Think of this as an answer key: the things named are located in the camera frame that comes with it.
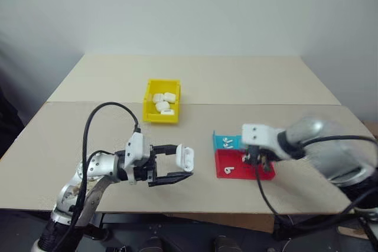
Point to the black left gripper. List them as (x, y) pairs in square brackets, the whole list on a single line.
[(146, 168)]

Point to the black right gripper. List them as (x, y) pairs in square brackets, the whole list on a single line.
[(253, 153)]

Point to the white earbud case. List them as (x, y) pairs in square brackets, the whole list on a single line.
[(162, 106), (170, 96), (185, 157), (158, 97), (167, 112)]

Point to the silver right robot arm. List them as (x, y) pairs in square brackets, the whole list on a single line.
[(330, 148)]

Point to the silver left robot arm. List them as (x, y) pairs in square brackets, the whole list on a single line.
[(100, 168)]

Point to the closed white earbud case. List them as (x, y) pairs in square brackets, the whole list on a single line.
[(170, 96), (158, 97), (162, 106), (167, 112)]

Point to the yellow plastic bin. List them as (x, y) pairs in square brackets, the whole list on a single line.
[(149, 107)]

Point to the red plastic tray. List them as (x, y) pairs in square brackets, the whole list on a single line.
[(236, 173)]

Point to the white earbud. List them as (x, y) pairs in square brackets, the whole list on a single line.
[(228, 170), (227, 140), (228, 145)]

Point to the blue plastic tray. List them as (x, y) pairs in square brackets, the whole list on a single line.
[(220, 142)]

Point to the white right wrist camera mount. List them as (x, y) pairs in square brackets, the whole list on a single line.
[(257, 134)]

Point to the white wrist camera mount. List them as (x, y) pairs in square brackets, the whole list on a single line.
[(135, 148), (257, 134)]

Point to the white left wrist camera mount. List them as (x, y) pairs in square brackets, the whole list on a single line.
[(135, 148)]

